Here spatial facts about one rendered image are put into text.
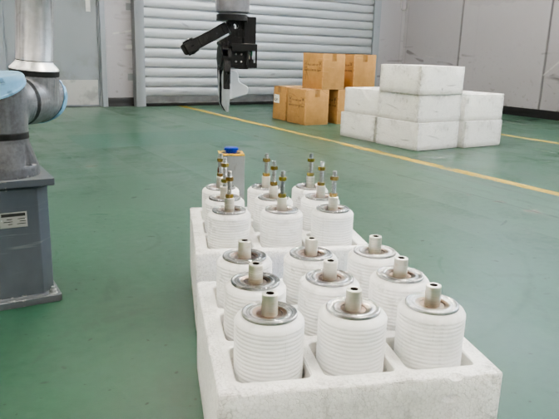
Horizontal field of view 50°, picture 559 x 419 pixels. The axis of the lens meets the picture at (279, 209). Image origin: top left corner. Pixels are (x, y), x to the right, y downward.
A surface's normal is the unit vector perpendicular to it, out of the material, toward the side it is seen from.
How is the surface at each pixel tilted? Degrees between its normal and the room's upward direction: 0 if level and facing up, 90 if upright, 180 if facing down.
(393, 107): 90
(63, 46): 90
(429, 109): 90
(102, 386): 0
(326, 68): 90
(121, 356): 0
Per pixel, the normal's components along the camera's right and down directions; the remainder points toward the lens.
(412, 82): -0.85, 0.11
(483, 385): 0.20, 0.26
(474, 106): 0.54, 0.22
